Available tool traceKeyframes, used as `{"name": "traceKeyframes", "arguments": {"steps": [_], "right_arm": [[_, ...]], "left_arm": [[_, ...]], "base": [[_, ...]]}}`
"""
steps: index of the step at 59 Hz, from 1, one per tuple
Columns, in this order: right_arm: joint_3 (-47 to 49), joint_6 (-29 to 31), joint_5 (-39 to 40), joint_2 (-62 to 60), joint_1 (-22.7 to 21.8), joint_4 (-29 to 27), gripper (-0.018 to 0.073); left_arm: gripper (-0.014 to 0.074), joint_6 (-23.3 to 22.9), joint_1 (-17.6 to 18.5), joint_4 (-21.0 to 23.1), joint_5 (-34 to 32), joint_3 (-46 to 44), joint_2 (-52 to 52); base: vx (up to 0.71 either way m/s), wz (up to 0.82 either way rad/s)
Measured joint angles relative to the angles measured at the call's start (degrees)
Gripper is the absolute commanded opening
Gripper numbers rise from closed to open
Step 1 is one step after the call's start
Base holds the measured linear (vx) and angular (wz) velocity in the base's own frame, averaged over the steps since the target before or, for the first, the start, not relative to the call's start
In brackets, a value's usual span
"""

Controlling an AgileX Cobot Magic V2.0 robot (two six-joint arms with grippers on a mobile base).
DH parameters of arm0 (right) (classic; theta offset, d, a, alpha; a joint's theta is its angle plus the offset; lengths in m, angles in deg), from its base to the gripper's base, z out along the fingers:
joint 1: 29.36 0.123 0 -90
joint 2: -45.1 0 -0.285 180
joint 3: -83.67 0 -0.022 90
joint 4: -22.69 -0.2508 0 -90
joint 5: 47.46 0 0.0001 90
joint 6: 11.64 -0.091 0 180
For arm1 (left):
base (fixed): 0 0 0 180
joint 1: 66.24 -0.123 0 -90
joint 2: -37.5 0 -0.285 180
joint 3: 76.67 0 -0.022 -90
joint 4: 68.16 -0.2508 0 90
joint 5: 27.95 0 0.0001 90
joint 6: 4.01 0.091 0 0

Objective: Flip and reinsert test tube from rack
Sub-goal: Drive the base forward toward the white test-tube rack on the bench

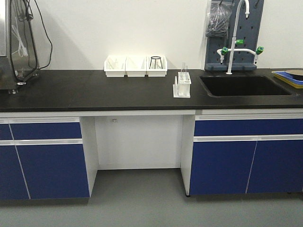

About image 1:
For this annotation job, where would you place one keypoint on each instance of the blue cabinet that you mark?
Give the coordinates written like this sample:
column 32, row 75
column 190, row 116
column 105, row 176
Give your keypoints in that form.
column 42, row 159
column 237, row 156

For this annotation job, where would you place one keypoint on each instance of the white storage bin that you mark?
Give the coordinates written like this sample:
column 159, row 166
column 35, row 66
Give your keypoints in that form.
column 114, row 66
column 157, row 72
column 135, row 66

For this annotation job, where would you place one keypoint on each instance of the white middle storage bin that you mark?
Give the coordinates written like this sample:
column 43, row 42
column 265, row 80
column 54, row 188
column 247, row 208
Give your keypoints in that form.
column 135, row 66

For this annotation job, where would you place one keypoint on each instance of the white right storage bin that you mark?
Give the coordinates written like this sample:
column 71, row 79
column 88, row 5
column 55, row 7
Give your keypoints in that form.
column 157, row 72

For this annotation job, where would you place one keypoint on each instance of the clear glass test tube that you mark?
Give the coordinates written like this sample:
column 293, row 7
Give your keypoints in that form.
column 183, row 69

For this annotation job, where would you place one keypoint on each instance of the white gooseneck lab faucet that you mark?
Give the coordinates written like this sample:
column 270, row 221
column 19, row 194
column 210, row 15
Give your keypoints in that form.
column 222, row 52

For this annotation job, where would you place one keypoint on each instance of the clear plastic bag of pegs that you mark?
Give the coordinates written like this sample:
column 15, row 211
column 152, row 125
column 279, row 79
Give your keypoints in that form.
column 218, row 18

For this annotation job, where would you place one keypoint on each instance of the white left storage bin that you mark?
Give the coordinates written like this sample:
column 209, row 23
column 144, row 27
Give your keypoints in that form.
column 114, row 66

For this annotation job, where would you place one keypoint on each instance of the blue left cabinet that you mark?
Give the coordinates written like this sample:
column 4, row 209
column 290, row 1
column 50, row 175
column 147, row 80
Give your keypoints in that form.
column 42, row 159

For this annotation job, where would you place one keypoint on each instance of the black lab sink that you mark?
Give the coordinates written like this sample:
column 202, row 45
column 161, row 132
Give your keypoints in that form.
column 242, row 86

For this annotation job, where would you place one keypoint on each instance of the blue-grey pegboard drying rack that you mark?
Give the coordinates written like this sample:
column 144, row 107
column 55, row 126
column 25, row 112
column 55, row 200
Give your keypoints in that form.
column 248, row 30

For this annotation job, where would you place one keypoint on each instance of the yellow tray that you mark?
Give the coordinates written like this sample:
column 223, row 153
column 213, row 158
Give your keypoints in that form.
column 288, row 78

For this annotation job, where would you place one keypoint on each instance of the blue right cabinet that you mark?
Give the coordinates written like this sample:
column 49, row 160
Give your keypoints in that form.
column 237, row 156

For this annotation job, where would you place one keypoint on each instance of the stainless steel machine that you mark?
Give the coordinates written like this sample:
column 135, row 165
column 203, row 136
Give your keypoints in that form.
column 18, row 57

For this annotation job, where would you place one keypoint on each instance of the white test tube rack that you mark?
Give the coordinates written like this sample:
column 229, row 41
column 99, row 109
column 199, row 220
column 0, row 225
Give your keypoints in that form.
column 181, row 86

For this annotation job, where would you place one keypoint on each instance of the round dark disc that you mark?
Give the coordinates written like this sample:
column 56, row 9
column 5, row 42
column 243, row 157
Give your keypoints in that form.
column 296, row 74

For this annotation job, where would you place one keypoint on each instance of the black wire tripod stand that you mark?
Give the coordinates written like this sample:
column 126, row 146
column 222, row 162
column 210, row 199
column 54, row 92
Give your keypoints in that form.
column 156, row 63

